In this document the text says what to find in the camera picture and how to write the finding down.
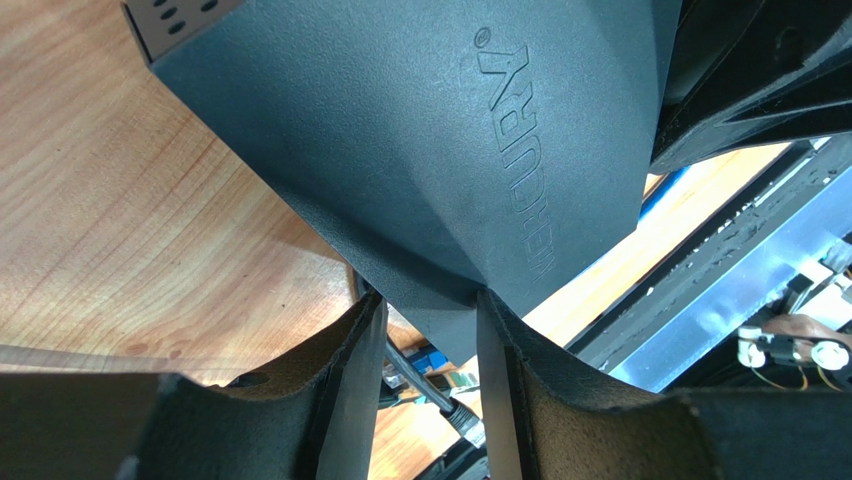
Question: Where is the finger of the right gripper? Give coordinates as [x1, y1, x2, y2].
[650, 1, 851, 174]

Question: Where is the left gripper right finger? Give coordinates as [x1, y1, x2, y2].
[476, 290, 851, 479]

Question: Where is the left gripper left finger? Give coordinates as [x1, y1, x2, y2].
[1, 291, 387, 479]

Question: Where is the blue ethernet cable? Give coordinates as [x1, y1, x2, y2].
[407, 166, 694, 374]

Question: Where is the black network switch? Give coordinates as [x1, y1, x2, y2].
[122, 1, 681, 364]

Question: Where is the black power cord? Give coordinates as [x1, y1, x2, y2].
[352, 272, 487, 449]

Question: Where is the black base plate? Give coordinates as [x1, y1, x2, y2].
[567, 135, 851, 368]

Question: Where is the aluminium frame rail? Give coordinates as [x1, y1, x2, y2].
[598, 171, 851, 393]

